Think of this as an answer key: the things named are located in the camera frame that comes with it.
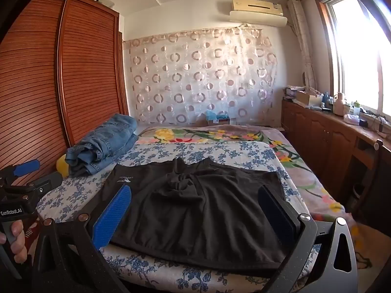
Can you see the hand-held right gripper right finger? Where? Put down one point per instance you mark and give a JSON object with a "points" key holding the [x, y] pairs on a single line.
{"points": [[274, 215]]}

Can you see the yellow soft item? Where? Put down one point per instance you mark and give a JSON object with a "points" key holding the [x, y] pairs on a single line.
{"points": [[62, 164]]}

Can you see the black pants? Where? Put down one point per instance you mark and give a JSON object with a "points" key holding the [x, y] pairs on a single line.
{"points": [[198, 213]]}

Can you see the folded blue jeans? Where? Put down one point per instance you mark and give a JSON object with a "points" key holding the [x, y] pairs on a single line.
{"points": [[102, 145]]}

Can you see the green capped bottle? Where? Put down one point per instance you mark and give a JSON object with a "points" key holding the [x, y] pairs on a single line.
{"points": [[356, 107]]}

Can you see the gathered pale window curtain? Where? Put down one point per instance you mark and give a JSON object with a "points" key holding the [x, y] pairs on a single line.
{"points": [[302, 42]]}

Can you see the wall air conditioner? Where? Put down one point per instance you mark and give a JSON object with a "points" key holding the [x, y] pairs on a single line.
{"points": [[259, 10]]}

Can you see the long wooden cabinet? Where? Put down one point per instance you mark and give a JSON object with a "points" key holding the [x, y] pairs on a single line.
{"points": [[323, 140]]}

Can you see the white jug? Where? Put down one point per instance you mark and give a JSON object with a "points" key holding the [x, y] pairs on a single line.
{"points": [[338, 104]]}

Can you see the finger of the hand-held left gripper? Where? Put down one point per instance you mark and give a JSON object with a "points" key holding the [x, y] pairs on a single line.
{"points": [[45, 184], [28, 167]]}

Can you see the blue floral blanket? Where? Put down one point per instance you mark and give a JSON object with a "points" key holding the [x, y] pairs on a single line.
{"points": [[183, 155]]}

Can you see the wooden chair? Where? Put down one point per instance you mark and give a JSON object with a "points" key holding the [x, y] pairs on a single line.
{"points": [[374, 177]]}

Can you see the person's left hand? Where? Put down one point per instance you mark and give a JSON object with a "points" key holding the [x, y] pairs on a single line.
{"points": [[19, 241]]}

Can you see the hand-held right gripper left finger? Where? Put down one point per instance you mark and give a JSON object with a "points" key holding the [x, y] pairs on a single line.
{"points": [[113, 216]]}

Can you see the colourful flowered blanket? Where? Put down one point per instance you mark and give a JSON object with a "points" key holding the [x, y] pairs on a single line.
{"points": [[299, 171]]}

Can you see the stack of papers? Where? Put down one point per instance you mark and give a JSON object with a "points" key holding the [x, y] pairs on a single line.
{"points": [[291, 91]]}

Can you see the blue bottle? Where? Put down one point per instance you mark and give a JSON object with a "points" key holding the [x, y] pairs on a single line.
{"points": [[326, 98]]}

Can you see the window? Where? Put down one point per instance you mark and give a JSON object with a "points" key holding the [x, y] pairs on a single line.
{"points": [[360, 52]]}

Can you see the wooden slatted wardrobe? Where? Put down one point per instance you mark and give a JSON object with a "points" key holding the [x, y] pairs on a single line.
{"points": [[61, 82]]}

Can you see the white crumpled cloth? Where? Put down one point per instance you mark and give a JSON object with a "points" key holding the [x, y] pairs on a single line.
{"points": [[351, 119]]}

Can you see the circle patterned sheer curtain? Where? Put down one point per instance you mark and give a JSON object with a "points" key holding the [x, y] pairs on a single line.
{"points": [[201, 76]]}

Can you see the cardboard box with blue cloth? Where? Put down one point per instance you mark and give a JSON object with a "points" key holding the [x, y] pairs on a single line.
{"points": [[217, 117]]}

